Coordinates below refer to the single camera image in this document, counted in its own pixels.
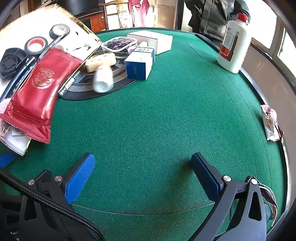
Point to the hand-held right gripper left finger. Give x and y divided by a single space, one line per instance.
81 176

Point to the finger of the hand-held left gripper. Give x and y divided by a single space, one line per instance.
7 160

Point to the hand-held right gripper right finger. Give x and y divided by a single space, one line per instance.
205 176

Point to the red foil pouch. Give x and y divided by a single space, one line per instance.
37 92

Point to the clear printed pencil case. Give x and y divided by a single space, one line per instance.
118 44

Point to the gold-rimmed cardboard box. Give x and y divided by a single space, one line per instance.
74 37

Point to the white cardboard box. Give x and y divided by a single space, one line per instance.
161 41

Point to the red white snack packet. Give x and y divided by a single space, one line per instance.
269 125

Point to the blue white pen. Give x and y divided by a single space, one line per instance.
67 85

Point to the small white pill bottle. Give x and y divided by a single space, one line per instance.
103 81

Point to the round table control panel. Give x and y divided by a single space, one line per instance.
115 84

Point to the black tape roll red core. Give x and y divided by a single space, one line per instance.
26 46

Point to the blue white small box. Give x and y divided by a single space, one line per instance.
136 69

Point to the large white bottle red cap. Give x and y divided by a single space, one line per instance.
233 53

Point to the silver pen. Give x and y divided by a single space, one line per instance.
54 42

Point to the brown wooden cabinet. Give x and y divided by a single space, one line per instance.
97 23

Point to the window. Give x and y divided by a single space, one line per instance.
268 30

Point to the wooden chair round emblem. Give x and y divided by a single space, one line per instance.
122 16

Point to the red hanging cloth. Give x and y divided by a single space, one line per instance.
138 11

